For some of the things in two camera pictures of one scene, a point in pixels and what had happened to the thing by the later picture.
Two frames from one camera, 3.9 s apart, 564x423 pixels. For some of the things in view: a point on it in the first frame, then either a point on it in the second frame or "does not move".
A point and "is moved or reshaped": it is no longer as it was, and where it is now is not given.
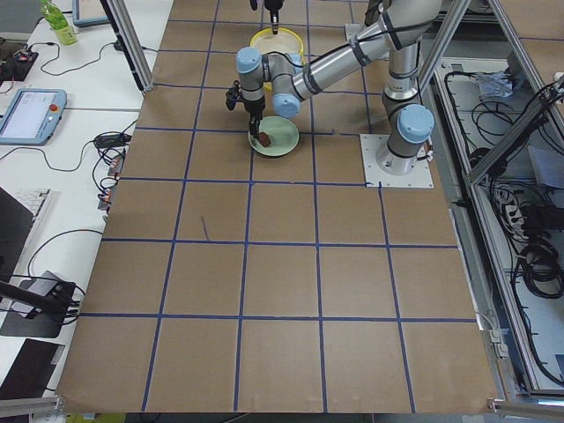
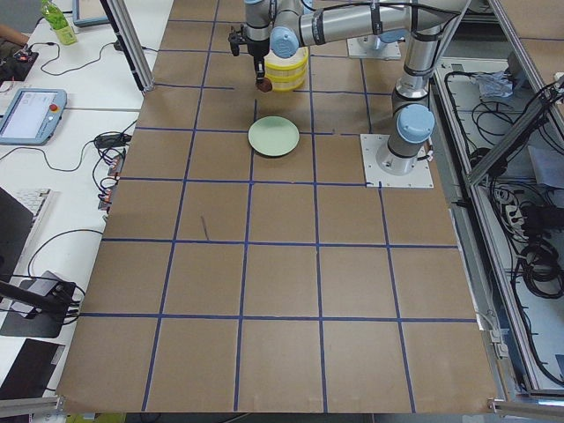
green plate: [283, 133] does not move
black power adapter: [112, 140] does not move
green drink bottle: [65, 32] does not move
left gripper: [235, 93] → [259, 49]
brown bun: [263, 138] is moved or reshaped
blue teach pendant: [31, 116] does not move
